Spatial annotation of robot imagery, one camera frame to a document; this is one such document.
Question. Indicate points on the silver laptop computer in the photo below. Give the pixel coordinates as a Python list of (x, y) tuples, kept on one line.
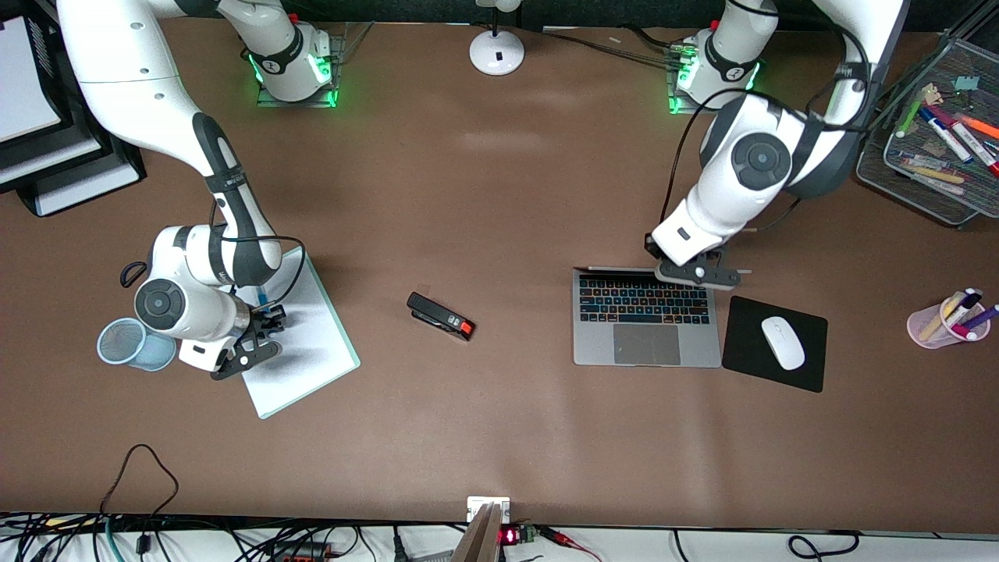
[(648, 343)]

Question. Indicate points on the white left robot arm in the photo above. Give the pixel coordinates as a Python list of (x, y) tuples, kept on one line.
[(726, 195)]

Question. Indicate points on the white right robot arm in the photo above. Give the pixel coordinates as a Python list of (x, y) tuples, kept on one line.
[(140, 78)]

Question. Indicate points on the yellow marker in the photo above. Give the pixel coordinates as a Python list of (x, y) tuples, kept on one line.
[(936, 324)]

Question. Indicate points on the white marker with black cap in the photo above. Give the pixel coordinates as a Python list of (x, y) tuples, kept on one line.
[(968, 299)]

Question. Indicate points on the pink marker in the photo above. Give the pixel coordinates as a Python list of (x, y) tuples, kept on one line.
[(966, 333)]

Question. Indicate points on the green marker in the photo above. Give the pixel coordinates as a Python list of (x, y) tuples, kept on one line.
[(911, 115)]

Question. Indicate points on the purple marker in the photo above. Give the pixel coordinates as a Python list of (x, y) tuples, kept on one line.
[(985, 316)]

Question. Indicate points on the white marker with red cap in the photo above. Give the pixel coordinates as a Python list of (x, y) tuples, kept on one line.
[(975, 148)]

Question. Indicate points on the mint green clipboard with paper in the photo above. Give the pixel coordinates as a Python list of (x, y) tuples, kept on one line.
[(328, 367)]

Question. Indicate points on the black mouse pad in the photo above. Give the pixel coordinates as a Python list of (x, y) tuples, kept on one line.
[(741, 351)]

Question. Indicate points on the light blue mesh cup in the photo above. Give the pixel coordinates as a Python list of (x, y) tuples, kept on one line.
[(156, 355)]

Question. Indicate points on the white computer mouse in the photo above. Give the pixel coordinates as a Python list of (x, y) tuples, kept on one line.
[(783, 343)]

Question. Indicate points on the black and blue scissors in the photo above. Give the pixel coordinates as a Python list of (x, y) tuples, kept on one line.
[(123, 273)]

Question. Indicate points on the black stapler with red end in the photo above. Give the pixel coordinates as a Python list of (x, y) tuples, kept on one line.
[(437, 314)]

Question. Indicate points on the pink translucent plastic cup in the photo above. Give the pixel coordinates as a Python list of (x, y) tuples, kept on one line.
[(925, 332)]

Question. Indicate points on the white paper sheet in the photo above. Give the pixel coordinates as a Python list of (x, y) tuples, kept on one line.
[(23, 86), (47, 156), (86, 187)]

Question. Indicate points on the yellow pen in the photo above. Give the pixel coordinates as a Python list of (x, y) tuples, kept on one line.
[(936, 173)]

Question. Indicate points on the white round stand base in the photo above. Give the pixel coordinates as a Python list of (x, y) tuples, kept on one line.
[(496, 55)]

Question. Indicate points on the wooden clothespin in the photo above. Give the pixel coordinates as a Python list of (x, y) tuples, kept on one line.
[(933, 94)]

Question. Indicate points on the orange highlighter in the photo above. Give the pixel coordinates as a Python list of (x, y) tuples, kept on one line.
[(979, 125)]

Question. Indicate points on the red LED display module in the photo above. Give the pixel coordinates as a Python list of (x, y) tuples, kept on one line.
[(509, 536)]

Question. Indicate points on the teal binder clip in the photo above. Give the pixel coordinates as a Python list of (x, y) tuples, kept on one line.
[(966, 83)]

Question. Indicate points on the black stacked letter tray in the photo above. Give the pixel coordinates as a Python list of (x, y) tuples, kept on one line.
[(43, 55)]

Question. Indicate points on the grey metal bracket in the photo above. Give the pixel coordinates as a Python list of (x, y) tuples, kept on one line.
[(478, 542)]

